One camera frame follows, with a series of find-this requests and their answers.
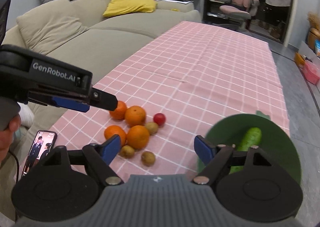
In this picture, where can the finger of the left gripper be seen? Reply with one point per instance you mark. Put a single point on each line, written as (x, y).
(102, 100)
(70, 104)

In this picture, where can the pink office chair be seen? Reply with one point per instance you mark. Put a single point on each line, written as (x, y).
(241, 10)

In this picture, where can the blue snack bag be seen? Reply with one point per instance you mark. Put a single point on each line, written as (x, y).
(317, 47)

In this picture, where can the orange round vase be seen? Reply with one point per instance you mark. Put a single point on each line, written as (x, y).
(313, 35)

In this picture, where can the red cherry tomato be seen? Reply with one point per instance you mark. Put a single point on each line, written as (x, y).
(159, 119)

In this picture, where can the beige sofa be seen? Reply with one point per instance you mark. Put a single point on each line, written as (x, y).
(99, 45)

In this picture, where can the black smartphone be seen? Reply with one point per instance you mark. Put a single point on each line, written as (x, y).
(42, 144)

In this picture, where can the pink storage box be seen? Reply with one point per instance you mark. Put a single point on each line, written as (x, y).
(311, 72)

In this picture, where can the beige sofa cushion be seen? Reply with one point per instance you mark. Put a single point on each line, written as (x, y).
(49, 26)

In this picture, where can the yellow pillow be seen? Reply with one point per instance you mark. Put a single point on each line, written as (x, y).
(122, 7)

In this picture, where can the pink checkered tablecloth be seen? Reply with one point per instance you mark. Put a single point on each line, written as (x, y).
(195, 75)

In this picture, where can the orange box on floor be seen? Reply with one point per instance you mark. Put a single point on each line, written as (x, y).
(299, 60)

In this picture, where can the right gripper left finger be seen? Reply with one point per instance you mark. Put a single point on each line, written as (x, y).
(98, 158)

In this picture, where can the green cucumber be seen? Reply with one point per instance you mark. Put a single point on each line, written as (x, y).
(252, 137)

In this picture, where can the person left hand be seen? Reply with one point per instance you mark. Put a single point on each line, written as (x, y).
(6, 136)

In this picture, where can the large orange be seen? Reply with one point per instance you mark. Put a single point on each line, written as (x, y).
(138, 137)

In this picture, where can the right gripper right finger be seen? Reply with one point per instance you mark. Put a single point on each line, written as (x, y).
(216, 160)

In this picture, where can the green colander bowl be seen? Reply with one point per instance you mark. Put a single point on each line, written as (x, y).
(274, 141)

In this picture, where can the brown kiwi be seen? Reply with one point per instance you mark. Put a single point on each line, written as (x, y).
(148, 158)
(152, 127)
(127, 152)

